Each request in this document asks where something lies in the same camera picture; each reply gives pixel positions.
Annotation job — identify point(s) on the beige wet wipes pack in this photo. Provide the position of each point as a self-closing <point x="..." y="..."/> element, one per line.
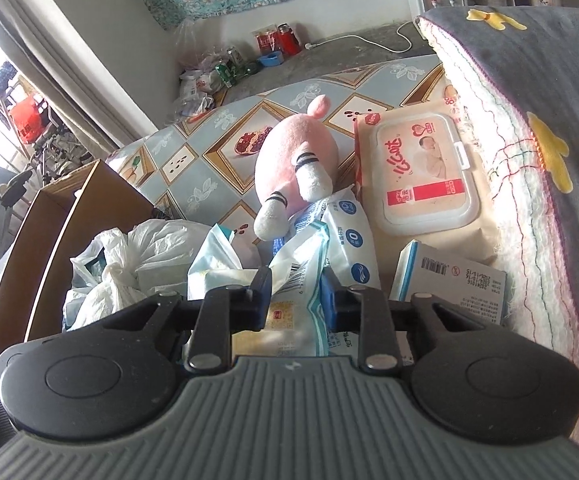
<point x="419" y="179"/>

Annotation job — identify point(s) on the orange plastic bag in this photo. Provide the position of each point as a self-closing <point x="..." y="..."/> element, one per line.
<point x="29" y="120"/>

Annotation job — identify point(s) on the beige curtain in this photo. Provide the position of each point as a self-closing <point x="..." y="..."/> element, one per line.
<point x="41" y="42"/>

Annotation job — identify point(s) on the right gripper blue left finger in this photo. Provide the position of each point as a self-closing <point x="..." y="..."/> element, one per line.
<point x="223" y="312"/>

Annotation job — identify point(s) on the red thermos bottle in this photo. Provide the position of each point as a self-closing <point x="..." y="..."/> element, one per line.
<point x="289" y="43"/>

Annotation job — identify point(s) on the grey quilt with ducks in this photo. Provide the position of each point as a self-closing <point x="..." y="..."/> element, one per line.
<point x="516" y="74"/>

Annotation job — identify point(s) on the fruit pattern table cover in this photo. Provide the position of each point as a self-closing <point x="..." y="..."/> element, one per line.
<point x="252" y="164"/>

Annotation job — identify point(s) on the brown cardboard box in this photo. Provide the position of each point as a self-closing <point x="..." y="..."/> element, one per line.
<point x="64" y="217"/>

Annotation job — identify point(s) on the white blue tissue pack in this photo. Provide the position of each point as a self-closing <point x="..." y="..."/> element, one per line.
<point x="330" y="234"/>

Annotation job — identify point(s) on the white plastic shopping bag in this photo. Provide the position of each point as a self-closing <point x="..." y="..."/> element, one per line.
<point x="119" y="269"/>

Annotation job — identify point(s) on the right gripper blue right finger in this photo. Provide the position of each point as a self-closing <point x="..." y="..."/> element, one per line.
<point x="365" y="311"/>

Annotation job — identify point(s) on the white blue medicine box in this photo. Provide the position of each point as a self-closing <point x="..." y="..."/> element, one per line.
<point x="473" y="286"/>

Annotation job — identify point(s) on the pink plush toy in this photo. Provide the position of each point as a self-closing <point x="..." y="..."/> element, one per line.
<point x="296" y="167"/>

